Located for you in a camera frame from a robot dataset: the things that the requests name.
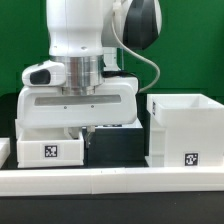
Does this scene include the white drawer cabinet box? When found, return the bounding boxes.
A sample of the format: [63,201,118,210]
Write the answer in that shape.
[146,94,224,167]

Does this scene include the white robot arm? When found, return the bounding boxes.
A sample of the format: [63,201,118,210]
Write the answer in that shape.
[16,0,162,139]

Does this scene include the white drawer tray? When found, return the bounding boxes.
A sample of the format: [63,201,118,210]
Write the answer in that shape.
[15,119,20,139]
[17,128,84,168]

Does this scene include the white front barrier rail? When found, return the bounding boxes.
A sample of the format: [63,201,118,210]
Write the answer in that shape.
[0,167,224,196]

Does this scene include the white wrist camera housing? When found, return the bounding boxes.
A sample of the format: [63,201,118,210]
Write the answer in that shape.
[22,60,66,87]

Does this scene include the white front drawer tray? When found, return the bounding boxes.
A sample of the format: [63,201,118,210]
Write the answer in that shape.
[17,128,84,168]

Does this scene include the white left barrier rail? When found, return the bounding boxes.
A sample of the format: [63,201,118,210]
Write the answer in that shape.
[0,138,10,169]

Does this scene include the white marker tag sheet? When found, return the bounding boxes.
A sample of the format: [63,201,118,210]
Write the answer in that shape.
[96,119,142,129]

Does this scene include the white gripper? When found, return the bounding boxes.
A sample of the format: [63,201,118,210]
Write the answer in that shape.
[16,77,138,148]

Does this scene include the white barrier rail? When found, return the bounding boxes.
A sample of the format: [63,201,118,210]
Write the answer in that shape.
[0,167,224,196]
[0,138,10,169]

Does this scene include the white thin cable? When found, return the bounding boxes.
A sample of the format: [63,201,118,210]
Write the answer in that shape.
[111,3,162,94]

